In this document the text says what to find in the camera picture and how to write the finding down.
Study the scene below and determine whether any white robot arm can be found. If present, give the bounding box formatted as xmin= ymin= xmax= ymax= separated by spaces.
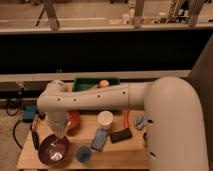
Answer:
xmin=37 ymin=77 xmax=210 ymax=171

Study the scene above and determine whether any orange bowl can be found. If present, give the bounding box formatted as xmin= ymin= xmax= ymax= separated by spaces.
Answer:
xmin=69 ymin=111 xmax=80 ymax=130

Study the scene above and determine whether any purple bowl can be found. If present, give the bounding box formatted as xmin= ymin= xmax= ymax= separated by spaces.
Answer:
xmin=38 ymin=134 xmax=70 ymax=165

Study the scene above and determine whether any orange ball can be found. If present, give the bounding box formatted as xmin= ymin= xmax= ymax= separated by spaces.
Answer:
xmin=98 ymin=80 xmax=110 ymax=88

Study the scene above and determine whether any green tray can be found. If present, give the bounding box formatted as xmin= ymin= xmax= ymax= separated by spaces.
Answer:
xmin=72 ymin=77 xmax=120 ymax=92

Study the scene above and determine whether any white paper cup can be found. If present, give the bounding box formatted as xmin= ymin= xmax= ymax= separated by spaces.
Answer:
xmin=97 ymin=111 xmax=113 ymax=130

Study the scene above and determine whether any orange marker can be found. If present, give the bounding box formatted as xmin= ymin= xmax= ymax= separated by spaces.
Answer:
xmin=124 ymin=110 xmax=129 ymax=129

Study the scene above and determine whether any small blue grey object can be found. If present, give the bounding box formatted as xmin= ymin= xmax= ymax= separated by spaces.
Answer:
xmin=134 ymin=116 xmax=145 ymax=130

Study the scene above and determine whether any black rectangular block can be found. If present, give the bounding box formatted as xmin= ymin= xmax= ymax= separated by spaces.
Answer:
xmin=110 ymin=128 xmax=132 ymax=143

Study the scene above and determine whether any wooden table board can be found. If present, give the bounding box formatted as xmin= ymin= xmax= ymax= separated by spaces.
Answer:
xmin=16 ymin=82 xmax=151 ymax=171

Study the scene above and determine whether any black clip object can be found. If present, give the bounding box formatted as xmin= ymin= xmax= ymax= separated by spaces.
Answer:
xmin=38 ymin=113 xmax=46 ymax=120

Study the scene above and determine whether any blue cup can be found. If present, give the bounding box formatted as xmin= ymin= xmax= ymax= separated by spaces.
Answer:
xmin=76 ymin=146 xmax=92 ymax=163

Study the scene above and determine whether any blue box on floor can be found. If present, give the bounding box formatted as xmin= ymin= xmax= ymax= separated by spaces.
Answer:
xmin=22 ymin=105 xmax=37 ymax=123

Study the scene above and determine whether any black handled tool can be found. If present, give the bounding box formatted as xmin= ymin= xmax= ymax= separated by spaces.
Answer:
xmin=31 ymin=116 xmax=39 ymax=150

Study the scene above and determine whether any black floor cable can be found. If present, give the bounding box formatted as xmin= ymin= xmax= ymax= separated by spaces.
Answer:
xmin=5 ymin=87 xmax=25 ymax=150

